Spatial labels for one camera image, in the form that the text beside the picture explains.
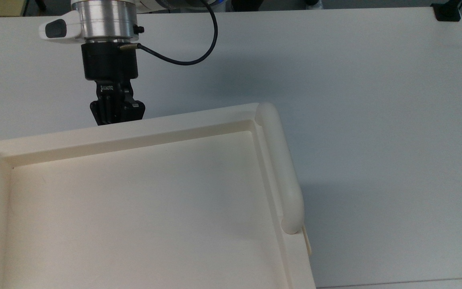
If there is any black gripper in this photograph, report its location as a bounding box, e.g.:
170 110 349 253
81 41 146 126

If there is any black table clamp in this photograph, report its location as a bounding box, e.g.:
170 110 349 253
431 0 462 22

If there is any cream plastic tray with handles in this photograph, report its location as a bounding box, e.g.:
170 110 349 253
0 102 316 289

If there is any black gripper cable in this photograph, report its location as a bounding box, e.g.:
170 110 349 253
119 0 219 65

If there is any rounded cream cabinet rail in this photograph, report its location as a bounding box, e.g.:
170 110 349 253
255 102 305 235

